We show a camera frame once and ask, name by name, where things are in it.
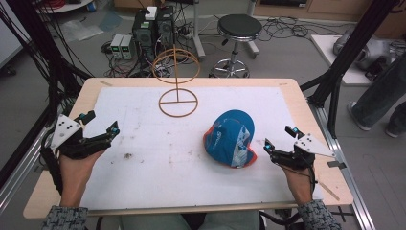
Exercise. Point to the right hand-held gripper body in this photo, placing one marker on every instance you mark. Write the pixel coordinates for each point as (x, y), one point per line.
(311, 147)

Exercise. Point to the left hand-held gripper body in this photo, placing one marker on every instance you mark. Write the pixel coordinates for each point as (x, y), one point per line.
(65, 129)

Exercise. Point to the blue cap with orange brim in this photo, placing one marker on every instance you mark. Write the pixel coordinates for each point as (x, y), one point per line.
(230, 137)

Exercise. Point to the person's right hand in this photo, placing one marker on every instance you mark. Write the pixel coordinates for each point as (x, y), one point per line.
(300, 185)

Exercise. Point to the person's left hand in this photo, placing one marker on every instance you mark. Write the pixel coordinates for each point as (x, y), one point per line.
(76, 174)

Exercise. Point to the grey tape piece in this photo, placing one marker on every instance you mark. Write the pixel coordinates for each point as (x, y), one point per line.
(336, 165)

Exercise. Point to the thin wooden strip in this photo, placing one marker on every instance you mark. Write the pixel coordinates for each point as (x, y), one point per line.
(329, 191)

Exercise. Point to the white table mat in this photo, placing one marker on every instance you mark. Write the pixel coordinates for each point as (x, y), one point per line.
(159, 179)

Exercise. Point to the grey power supply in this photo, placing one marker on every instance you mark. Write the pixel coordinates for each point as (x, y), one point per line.
(127, 47)
(116, 46)

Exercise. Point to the white floor board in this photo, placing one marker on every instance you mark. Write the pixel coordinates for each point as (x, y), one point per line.
(325, 51)

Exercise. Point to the clear plastic sheet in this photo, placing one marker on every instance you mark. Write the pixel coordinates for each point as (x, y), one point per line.
(79, 30)

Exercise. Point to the black computer tower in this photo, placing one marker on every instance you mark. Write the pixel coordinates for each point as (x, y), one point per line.
(143, 35)
(165, 27)

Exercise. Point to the blue tape roll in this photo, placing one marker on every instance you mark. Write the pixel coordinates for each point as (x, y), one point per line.
(91, 6)

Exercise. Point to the silver grey machine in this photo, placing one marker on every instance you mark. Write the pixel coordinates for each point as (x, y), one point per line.
(373, 51)

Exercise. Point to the black round stool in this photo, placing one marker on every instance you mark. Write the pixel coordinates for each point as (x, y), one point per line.
(239, 25)

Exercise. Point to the white box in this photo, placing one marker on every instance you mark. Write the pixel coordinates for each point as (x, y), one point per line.
(151, 12)

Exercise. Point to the grey desk leg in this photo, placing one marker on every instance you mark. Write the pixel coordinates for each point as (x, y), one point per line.
(198, 32)

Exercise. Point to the aluminium rail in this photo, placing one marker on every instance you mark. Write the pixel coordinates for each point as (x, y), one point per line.
(19, 172)
(344, 166)

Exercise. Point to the black frame post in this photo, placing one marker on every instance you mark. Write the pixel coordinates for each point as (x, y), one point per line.
(351, 48)
(35, 35)

